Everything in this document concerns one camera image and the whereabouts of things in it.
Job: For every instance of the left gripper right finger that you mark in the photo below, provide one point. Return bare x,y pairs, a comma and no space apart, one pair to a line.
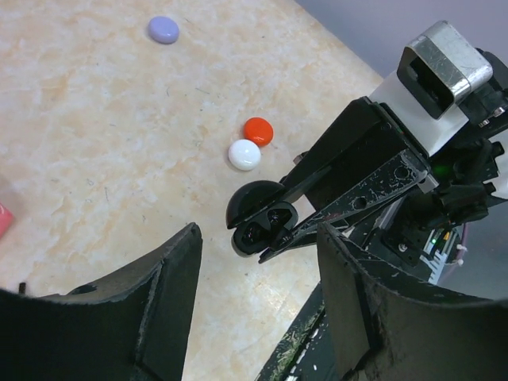
388,325

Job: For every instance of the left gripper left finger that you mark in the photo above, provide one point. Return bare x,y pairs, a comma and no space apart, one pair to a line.
132,324

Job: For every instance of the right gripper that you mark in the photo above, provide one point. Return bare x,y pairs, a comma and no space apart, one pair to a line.
356,158

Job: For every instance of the orange charging case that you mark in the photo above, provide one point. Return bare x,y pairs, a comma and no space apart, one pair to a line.
259,131

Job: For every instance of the white round charging case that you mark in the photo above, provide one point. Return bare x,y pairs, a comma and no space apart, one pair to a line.
244,155

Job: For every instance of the black round charging case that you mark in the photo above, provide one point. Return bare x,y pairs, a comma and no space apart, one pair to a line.
257,214

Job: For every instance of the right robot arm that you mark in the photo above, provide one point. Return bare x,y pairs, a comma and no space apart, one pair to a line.
418,231

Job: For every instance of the purple round charging case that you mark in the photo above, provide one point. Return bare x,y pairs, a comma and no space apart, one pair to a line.
163,30

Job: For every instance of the crumpled pink cloth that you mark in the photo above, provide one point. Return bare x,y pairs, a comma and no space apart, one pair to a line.
6,219

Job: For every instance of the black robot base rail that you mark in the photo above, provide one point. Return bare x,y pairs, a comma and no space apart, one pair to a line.
305,352

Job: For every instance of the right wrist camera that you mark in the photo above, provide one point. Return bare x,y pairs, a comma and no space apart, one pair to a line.
437,71

